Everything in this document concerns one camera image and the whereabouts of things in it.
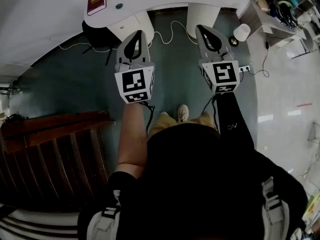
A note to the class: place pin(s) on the white power strip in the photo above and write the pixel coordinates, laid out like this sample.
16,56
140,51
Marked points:
244,68

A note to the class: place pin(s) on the dark wooden slatted bench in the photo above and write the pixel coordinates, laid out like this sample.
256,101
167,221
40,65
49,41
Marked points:
50,146

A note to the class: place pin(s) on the person's black shirt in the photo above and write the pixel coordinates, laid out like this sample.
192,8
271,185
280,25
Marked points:
195,184

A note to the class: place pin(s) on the small dark green round cap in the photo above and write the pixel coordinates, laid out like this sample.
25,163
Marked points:
119,6

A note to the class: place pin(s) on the person's right forearm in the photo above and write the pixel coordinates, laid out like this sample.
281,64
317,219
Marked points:
232,119

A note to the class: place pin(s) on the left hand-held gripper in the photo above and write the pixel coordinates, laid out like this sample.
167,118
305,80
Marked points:
132,84

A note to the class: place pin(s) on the white table lamp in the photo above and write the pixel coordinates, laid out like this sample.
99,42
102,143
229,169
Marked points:
242,31

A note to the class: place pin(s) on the person's beige shoe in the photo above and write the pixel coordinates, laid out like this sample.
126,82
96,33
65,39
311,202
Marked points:
182,112

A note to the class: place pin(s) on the grey wooden shelf unit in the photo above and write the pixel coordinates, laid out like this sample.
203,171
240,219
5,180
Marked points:
265,21

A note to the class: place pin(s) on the dark red hardcover book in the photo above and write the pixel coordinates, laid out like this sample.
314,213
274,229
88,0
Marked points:
96,2

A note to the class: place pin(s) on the red tape strip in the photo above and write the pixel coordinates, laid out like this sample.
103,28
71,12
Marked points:
305,105

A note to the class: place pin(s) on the striped cushion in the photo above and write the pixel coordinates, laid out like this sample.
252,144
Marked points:
37,224

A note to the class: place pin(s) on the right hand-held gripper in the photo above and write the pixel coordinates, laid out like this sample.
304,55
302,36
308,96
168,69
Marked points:
222,76

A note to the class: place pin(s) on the person's tan trousers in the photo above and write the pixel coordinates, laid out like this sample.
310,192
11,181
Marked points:
165,121

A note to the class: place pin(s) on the black chair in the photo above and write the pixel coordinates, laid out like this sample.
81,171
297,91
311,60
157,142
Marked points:
97,37

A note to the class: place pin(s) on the person's left forearm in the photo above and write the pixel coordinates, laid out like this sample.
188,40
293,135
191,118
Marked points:
131,134

